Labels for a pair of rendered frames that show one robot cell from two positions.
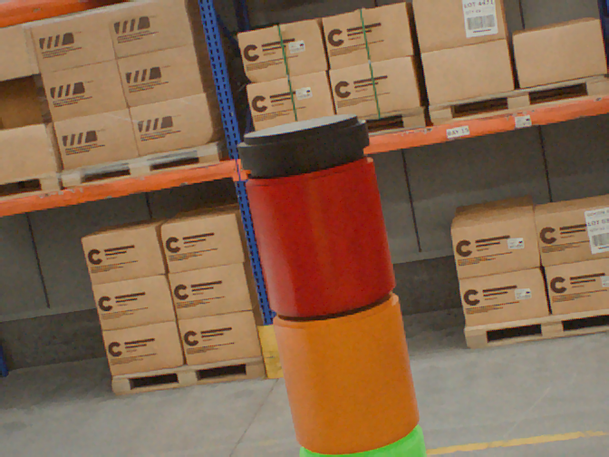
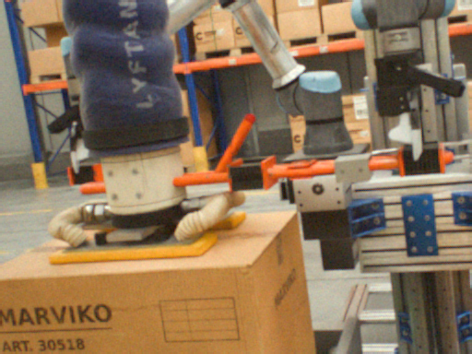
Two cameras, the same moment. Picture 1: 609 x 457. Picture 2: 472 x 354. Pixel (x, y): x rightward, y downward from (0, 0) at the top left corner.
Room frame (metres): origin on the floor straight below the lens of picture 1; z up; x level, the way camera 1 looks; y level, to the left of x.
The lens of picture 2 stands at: (-0.66, -1.36, 1.28)
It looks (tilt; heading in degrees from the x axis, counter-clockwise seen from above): 8 degrees down; 3
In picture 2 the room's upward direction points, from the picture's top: 7 degrees counter-clockwise
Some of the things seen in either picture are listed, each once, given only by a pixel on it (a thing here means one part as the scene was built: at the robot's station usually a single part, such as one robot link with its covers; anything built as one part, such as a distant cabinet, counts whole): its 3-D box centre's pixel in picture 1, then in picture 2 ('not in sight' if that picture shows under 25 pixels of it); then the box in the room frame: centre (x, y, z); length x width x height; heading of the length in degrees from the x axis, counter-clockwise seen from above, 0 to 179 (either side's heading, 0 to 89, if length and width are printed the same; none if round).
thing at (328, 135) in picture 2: not in sight; (325, 134); (1.15, -1.38, 1.09); 0.15 x 0.15 x 0.10
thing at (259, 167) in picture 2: not in sight; (253, 173); (0.62, -1.21, 1.08); 0.10 x 0.08 x 0.06; 167
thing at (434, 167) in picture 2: not in sight; (421, 159); (0.53, -1.55, 1.08); 0.08 x 0.07 x 0.05; 77
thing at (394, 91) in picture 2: not in sight; (399, 85); (0.55, -1.53, 1.23); 0.09 x 0.08 x 0.12; 77
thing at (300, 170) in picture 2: not in sight; (247, 166); (0.74, -1.19, 1.08); 0.93 x 0.30 x 0.04; 77
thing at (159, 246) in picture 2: not in sight; (132, 241); (0.58, -0.95, 0.97); 0.34 x 0.10 x 0.05; 77
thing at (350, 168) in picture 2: not in sight; (354, 168); (0.57, -1.42, 1.07); 0.07 x 0.07 x 0.04; 77
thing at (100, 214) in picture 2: not in sight; (150, 212); (0.67, -0.97, 1.01); 0.34 x 0.25 x 0.06; 77
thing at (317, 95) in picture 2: not in sight; (320, 94); (1.16, -1.38, 1.20); 0.13 x 0.12 x 0.14; 27
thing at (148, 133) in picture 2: not in sight; (137, 131); (0.67, -0.97, 1.19); 0.23 x 0.23 x 0.04
